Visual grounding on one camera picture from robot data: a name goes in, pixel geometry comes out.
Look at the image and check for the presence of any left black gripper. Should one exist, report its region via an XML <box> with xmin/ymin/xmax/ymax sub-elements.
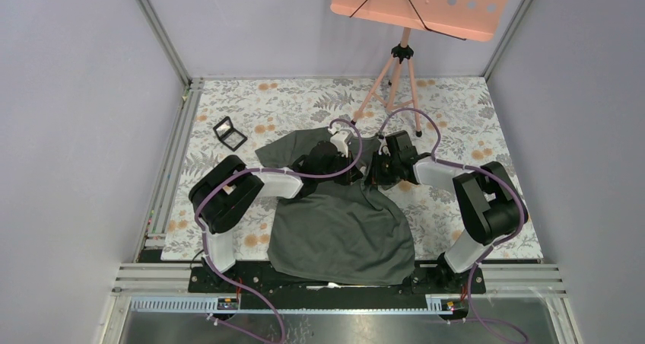
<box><xmin>317</xmin><ymin>149</ymin><xmax>364</xmax><ymax>186</ymax></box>

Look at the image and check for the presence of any dark green t-shirt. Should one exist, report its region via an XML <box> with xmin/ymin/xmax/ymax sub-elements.
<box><xmin>255</xmin><ymin>127</ymin><xmax>418</xmax><ymax>287</ymax></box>

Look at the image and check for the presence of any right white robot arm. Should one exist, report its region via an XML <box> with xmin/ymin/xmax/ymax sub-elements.
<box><xmin>366</xmin><ymin>131</ymin><xmax>528</xmax><ymax>292</ymax></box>

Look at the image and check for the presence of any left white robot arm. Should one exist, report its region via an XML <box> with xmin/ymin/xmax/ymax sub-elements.
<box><xmin>189</xmin><ymin>141</ymin><xmax>364</xmax><ymax>291</ymax></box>

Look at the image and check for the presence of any black brooch display box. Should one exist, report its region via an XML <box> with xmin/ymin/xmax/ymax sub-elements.
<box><xmin>212</xmin><ymin>116</ymin><xmax>248</xmax><ymax>151</ymax></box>

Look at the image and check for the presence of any pink music stand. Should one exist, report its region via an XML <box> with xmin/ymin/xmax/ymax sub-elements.
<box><xmin>330</xmin><ymin>0</ymin><xmax>509</xmax><ymax>113</ymax></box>

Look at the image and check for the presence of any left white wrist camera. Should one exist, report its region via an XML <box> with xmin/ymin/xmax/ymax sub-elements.
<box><xmin>329</xmin><ymin>130</ymin><xmax>351</xmax><ymax>157</ymax></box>

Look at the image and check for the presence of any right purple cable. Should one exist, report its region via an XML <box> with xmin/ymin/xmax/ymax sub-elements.
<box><xmin>377</xmin><ymin>107</ymin><xmax>529</xmax><ymax>344</ymax></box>

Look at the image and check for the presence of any purple cable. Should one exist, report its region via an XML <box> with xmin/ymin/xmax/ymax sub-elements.
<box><xmin>377</xmin><ymin>107</ymin><xmax>529</xmax><ymax>344</ymax></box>
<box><xmin>193</xmin><ymin>119</ymin><xmax>364</xmax><ymax>344</ymax></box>

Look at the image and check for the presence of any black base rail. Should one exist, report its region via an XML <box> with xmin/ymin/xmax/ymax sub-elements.
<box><xmin>188</xmin><ymin>260</ymin><xmax>487</xmax><ymax>312</ymax></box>

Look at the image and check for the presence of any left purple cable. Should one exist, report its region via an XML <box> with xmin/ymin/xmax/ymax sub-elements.
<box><xmin>193</xmin><ymin>119</ymin><xmax>364</xmax><ymax>344</ymax></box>

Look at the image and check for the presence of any slotted cable duct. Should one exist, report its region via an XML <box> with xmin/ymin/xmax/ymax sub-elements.
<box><xmin>129</xmin><ymin>292</ymin><xmax>458</xmax><ymax>315</ymax></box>

